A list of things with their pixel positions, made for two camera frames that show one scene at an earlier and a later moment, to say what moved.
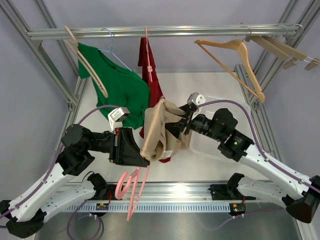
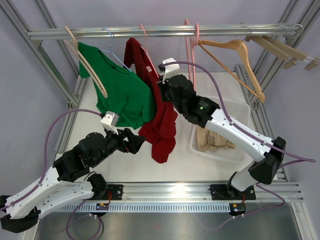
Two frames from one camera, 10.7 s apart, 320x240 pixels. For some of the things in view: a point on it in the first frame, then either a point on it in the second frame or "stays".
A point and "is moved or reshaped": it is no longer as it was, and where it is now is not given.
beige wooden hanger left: (75, 48) stays
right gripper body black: (189, 120) to (165, 91)
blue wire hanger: (111, 51) stays
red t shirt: (147, 67) is moved or reshaped
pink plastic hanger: (131, 189) to (193, 39)
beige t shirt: (159, 141) to (207, 140)
